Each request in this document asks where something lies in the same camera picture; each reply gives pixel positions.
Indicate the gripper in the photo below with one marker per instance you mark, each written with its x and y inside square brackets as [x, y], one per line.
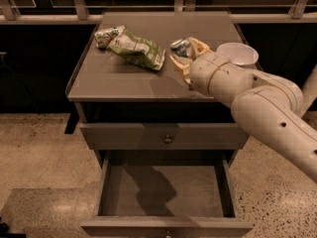
[202, 72]

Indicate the blue redbull can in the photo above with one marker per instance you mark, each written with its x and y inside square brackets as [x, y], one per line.
[182, 48]

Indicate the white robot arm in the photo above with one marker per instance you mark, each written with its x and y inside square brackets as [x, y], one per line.
[266, 106]

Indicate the brass top drawer knob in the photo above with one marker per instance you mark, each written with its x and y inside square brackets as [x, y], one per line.
[168, 139]

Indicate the grey drawer cabinet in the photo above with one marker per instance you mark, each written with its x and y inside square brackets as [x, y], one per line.
[107, 89]

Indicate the grey top drawer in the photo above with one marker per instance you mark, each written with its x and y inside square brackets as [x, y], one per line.
[150, 136]

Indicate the grey open middle drawer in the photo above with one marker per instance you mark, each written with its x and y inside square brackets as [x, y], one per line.
[144, 200]

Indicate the white ceramic bowl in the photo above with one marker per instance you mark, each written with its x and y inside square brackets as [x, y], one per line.
[239, 54]

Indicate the green chip bag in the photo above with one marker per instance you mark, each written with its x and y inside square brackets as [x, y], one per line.
[135, 50]

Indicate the metal window railing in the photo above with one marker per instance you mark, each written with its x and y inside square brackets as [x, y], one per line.
[240, 11]

